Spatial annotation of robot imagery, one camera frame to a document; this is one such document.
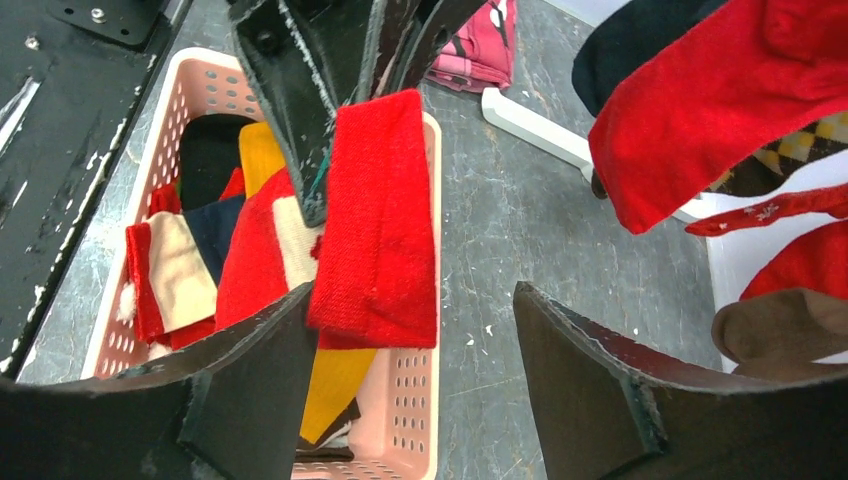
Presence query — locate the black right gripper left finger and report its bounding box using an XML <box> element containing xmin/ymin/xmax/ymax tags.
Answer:
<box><xmin>1</xmin><ymin>284</ymin><xmax>317</xmax><ymax>479</ymax></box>

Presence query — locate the black sock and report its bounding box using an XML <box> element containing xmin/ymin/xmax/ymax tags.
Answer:
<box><xmin>571</xmin><ymin>0</ymin><xmax>725</xmax><ymax>116</ymax></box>

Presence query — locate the pink perforated plastic basket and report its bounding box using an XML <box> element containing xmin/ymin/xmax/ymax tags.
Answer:
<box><xmin>80</xmin><ymin>47</ymin><xmax>439</xmax><ymax>479</ymax></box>

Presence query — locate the black cloth in basket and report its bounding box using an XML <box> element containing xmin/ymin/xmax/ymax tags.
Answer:
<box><xmin>179</xmin><ymin>114</ymin><xmax>254</xmax><ymax>210</ymax></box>

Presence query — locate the red white patterned sock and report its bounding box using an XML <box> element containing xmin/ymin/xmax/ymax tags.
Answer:
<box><xmin>588</xmin><ymin>1</ymin><xmax>847</xmax><ymax>235</ymax></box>

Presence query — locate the brown striped sock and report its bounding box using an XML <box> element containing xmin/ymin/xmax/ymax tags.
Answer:
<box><xmin>711</xmin><ymin>288</ymin><xmax>847</xmax><ymax>383</ymax></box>

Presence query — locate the argyle brown yellow sock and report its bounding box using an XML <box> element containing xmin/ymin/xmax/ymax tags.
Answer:
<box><xmin>707</xmin><ymin>111</ymin><xmax>847</xmax><ymax>197</ymax></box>

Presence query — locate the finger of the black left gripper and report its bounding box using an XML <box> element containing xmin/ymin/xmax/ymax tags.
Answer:
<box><xmin>228</xmin><ymin>0</ymin><xmax>385</xmax><ymax>227</ymax></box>
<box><xmin>377</xmin><ymin>0</ymin><xmax>484</xmax><ymax>96</ymax></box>

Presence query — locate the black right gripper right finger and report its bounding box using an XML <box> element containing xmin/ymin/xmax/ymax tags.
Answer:
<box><xmin>513</xmin><ymin>281</ymin><xmax>847</xmax><ymax>479</ymax></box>

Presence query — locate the white metal drying rack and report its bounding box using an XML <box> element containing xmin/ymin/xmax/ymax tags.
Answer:
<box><xmin>480</xmin><ymin>86</ymin><xmax>717</xmax><ymax>225</ymax></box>

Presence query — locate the red white santa sock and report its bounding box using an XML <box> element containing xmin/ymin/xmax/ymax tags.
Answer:
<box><xmin>684</xmin><ymin>184</ymin><xmax>848</xmax><ymax>303</ymax></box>

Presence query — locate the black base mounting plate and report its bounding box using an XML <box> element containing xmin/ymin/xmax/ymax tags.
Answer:
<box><xmin>1</xmin><ymin>1</ymin><xmax>184</xmax><ymax>379</ymax></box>

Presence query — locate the red cloth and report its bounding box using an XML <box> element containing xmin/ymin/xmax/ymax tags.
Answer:
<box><xmin>307</xmin><ymin>89</ymin><xmax>438</xmax><ymax>350</ymax></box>

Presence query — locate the yellow cloth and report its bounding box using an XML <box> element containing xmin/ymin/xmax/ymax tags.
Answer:
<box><xmin>300</xmin><ymin>349</ymin><xmax>377</xmax><ymax>445</ymax></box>

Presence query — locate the pink camouflage folded cloth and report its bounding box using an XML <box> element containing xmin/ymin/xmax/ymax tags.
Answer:
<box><xmin>426</xmin><ymin>0</ymin><xmax>517</xmax><ymax>93</ymax></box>

